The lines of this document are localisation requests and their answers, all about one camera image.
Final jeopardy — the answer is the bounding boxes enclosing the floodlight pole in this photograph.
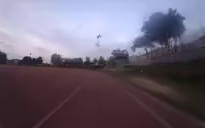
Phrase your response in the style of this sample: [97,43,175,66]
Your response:
[95,33,102,60]

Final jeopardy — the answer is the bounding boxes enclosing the row of trees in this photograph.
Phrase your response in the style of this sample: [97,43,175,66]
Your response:
[18,53,108,68]

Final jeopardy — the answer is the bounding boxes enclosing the red running track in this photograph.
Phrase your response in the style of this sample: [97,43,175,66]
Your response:
[0,64,205,128]

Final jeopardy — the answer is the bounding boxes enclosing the large dark tree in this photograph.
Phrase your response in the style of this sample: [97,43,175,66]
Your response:
[131,8,187,54]

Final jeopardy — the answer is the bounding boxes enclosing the grass strip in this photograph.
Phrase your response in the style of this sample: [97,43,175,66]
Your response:
[101,63,205,125]

